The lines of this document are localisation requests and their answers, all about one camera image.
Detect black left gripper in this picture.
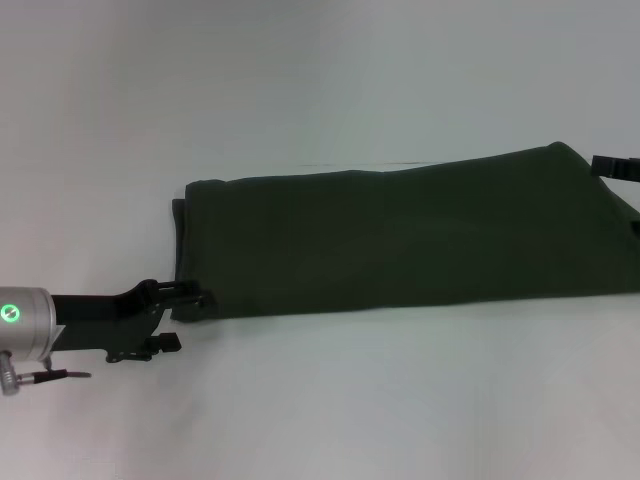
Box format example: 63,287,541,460
49,279,217,364

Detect dark green t-shirt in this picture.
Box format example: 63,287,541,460
169,141,640,321

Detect left gripper cable with connectors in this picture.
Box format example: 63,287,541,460
0,349,94,397

